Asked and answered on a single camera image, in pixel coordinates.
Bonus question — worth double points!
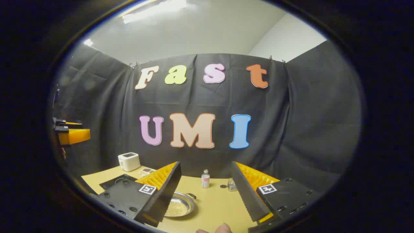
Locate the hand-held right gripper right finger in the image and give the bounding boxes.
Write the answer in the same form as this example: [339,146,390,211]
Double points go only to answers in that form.
[231,161,321,232]

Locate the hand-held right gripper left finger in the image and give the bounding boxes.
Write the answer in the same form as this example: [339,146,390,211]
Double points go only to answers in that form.
[97,161,182,228]

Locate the steel pot with black handles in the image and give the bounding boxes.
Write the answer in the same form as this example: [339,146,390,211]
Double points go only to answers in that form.
[163,191,197,218]

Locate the black induction cooktop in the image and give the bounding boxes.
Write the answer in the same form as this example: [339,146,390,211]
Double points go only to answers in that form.
[99,174,137,191]

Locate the pile of yellow soybeans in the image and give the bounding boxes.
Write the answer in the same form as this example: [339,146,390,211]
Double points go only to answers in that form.
[165,199,189,216]

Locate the clear plastic bottle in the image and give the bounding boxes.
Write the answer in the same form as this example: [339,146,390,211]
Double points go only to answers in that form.
[201,169,211,189]

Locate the white toaster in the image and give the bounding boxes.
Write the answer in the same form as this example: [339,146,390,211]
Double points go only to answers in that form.
[118,152,141,172]

